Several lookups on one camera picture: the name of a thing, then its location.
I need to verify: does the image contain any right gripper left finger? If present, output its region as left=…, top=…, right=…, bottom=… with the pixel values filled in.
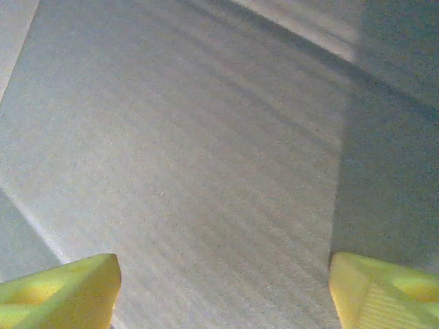
left=0, top=252, right=123, bottom=329

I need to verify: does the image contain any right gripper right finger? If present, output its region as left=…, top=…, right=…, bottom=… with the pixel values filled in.
left=328, top=252, right=439, bottom=329

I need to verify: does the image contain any brown cardboard paper box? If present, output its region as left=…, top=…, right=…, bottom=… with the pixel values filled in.
left=0, top=0, right=439, bottom=329

